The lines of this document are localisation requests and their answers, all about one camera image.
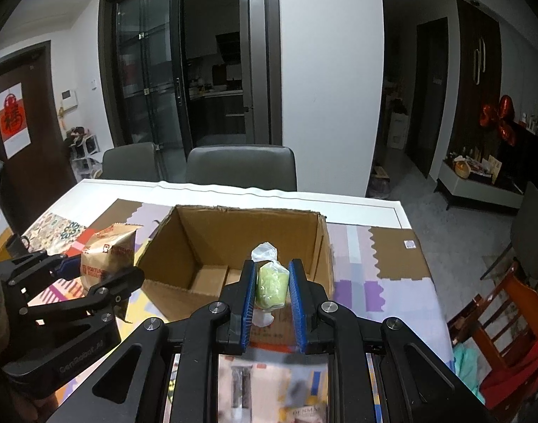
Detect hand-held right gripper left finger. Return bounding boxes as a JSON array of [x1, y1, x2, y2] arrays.
[[46, 260, 257, 423]]

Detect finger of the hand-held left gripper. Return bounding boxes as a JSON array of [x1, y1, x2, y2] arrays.
[[20, 268, 145, 326], [0, 250, 82, 302]]

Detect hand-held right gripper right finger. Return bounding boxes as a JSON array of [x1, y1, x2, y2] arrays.
[[289, 259, 494, 423]]

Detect light green snack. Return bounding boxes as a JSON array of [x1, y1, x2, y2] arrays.
[[251, 241, 292, 327]]

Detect brown paper snack bag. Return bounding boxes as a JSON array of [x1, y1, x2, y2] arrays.
[[79, 224, 144, 323]]

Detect brown cardboard box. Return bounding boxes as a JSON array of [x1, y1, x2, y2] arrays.
[[134, 205, 336, 349]]

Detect black mug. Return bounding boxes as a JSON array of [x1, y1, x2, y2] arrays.
[[5, 234, 32, 257]]

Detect colourful patterned table mat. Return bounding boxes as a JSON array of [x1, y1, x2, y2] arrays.
[[0, 198, 455, 423]]

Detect white shoe rack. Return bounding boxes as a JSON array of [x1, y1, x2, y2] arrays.
[[65, 125, 104, 181]]

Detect grey upholstered dining chair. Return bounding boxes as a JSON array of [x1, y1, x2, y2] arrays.
[[185, 145, 298, 191], [100, 142, 160, 182]]

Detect dark brown wooden door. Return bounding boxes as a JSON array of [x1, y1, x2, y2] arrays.
[[0, 41, 78, 230]]

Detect red and white door poster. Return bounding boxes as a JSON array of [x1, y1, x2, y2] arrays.
[[0, 83, 32, 157]]

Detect teal cloth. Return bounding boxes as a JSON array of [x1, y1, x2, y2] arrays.
[[453, 346, 487, 403]]

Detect white carton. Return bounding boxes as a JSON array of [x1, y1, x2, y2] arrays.
[[388, 112, 409, 151]]

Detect white low cabinet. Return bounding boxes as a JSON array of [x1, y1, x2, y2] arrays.
[[434, 159, 525, 216]]

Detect red wooden chair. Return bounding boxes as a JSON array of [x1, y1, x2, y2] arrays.
[[447, 260, 538, 410]]

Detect black framed glass sliding door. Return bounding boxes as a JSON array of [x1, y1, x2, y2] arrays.
[[99, 0, 195, 151]]

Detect dark grey side chair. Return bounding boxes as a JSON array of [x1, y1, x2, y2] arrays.
[[481, 180, 538, 292]]

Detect dark interior door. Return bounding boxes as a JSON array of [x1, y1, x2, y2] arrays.
[[415, 18, 449, 178]]

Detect silver refrigerator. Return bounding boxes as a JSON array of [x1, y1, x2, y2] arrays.
[[239, 0, 270, 144]]

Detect black range hood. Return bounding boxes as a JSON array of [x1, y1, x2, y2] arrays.
[[216, 33, 242, 65]]

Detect dark wooden wardrobe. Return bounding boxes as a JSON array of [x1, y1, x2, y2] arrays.
[[455, 0, 503, 177]]

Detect black sideboard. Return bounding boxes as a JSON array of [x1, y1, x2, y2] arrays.
[[494, 119, 538, 195]]

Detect red heart balloons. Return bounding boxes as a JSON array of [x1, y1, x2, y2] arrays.
[[479, 94, 516, 146]]

